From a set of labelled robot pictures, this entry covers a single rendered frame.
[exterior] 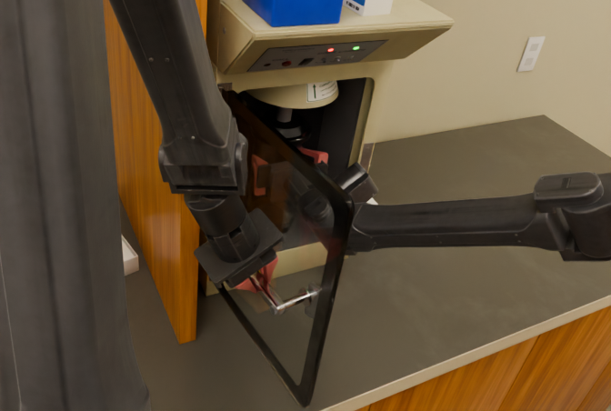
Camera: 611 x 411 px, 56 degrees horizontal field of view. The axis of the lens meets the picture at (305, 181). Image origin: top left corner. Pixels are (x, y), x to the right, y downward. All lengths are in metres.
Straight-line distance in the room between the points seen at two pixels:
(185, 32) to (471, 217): 0.46
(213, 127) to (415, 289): 0.79
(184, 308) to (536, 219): 0.57
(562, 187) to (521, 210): 0.06
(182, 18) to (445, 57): 1.36
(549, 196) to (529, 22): 1.26
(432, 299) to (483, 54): 0.87
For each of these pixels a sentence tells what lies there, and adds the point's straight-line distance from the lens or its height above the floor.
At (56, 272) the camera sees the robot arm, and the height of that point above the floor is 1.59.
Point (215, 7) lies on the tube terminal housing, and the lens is 0.83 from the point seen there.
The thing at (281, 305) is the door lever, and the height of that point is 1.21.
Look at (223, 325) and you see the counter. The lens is 1.08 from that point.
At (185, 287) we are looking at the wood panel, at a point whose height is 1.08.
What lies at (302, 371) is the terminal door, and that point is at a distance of 0.87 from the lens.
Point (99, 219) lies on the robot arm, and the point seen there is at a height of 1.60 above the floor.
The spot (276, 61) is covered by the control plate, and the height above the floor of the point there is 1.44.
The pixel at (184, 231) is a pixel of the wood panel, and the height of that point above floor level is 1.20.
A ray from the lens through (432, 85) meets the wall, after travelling 1.74.
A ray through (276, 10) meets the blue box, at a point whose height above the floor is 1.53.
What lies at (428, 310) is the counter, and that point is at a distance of 1.19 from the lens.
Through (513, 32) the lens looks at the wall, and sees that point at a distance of 1.88.
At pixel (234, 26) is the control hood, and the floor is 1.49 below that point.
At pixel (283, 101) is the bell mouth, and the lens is 0.96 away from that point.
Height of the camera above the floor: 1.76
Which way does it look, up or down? 35 degrees down
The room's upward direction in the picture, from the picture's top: 9 degrees clockwise
